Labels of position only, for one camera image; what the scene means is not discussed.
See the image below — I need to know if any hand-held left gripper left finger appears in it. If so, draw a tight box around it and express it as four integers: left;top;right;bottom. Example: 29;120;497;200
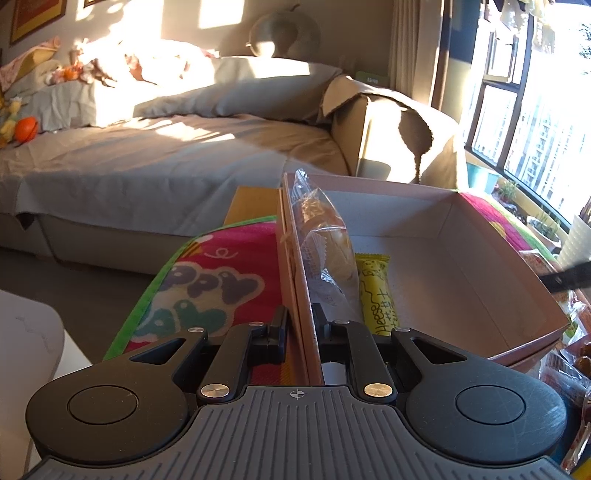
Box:
129;306;290;408

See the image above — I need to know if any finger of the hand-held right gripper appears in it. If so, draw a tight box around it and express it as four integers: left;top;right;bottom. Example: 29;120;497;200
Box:
542;260;591;294

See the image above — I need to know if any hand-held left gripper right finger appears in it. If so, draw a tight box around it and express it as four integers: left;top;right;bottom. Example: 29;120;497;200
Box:
312;304;467;408

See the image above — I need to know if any pink cardboard box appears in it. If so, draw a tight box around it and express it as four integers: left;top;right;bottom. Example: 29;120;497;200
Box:
276;171;571;387

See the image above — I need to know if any orange snack packet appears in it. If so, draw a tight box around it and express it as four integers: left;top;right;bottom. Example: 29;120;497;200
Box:
519;249;560;280

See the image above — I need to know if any white lattice basket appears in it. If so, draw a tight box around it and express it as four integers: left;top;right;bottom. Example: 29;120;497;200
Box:
558;213;591;274

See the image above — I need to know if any yellow snack bar packet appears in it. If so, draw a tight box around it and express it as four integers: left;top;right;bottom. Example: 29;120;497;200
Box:
354;252;399;340

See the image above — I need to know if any colourful printed mat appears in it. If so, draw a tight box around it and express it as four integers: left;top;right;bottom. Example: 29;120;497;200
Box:
103;190;565;387

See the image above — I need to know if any clear wrapped cake packet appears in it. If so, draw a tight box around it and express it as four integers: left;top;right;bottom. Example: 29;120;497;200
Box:
293;168;362;320

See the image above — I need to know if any clear wrapped pastry packet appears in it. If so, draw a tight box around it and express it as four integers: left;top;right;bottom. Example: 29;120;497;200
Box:
539;338;591;419

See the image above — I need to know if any potted green plant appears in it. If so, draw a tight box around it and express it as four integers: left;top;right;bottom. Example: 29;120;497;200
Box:
495;177;522;204

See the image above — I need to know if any teal container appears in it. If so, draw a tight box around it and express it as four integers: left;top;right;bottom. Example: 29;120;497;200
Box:
466;161;486;190

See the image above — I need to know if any dark framed window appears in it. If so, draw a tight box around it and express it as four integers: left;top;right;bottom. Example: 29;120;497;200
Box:
462;0;591;219

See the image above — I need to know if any brown cardboard box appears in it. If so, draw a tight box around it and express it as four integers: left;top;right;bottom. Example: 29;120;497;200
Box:
317;75;469;191

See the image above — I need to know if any bed with grey sheet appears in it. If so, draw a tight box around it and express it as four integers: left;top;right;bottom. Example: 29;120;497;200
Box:
0;55;352;278

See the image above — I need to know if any green digital clock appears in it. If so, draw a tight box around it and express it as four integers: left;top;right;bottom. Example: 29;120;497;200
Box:
357;71;391;89

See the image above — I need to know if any beige curtain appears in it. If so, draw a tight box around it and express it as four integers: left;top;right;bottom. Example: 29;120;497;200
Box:
389;0;463;123

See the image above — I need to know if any grey neck pillow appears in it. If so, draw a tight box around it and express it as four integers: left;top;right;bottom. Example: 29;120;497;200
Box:
246;4;322;59

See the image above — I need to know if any grey folded blanket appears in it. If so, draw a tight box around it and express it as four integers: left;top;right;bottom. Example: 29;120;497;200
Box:
17;82;99;134

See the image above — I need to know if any orange toy ball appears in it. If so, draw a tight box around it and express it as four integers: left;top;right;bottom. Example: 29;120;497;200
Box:
14;116;40;143

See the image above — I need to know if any pile of plush toys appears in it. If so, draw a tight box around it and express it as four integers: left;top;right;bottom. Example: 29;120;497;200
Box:
44;39;153;86

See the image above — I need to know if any yellow plush toy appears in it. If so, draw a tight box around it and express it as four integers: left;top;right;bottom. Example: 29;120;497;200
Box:
0;97;25;148

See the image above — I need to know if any red framed picture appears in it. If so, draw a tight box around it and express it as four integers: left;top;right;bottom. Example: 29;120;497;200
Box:
9;0;68;45

